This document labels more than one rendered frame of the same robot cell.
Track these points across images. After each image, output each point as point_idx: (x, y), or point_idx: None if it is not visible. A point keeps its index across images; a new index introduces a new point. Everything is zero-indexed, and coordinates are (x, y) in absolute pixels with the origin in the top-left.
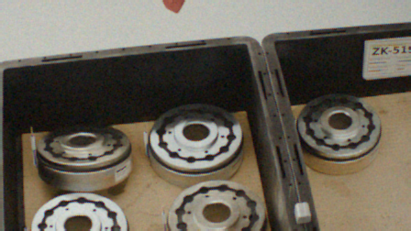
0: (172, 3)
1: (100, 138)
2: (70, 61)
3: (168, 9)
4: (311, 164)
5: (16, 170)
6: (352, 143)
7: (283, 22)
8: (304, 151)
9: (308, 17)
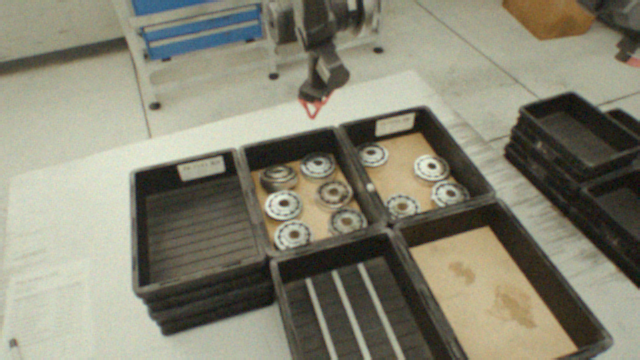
0: (312, 116)
1: (284, 169)
2: (268, 142)
3: (310, 118)
4: None
5: None
6: (378, 160)
7: (332, 118)
8: None
9: (342, 115)
